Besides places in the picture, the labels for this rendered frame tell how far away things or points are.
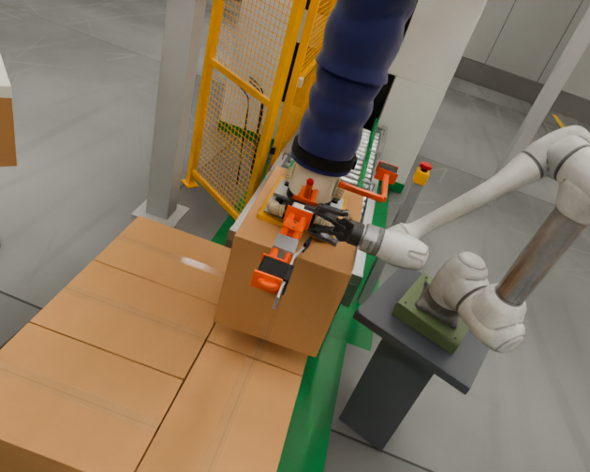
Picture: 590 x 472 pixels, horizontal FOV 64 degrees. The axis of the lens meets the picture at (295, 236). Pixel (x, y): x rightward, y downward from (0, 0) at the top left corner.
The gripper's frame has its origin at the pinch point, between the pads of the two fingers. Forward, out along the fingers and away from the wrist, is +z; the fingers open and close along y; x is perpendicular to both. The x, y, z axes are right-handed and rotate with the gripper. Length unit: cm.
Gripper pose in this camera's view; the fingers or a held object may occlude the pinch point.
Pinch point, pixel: (301, 213)
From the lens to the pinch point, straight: 148.4
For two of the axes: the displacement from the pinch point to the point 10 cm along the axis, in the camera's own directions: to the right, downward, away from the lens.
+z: -9.4, -3.4, 0.4
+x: 2.2, -5.1, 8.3
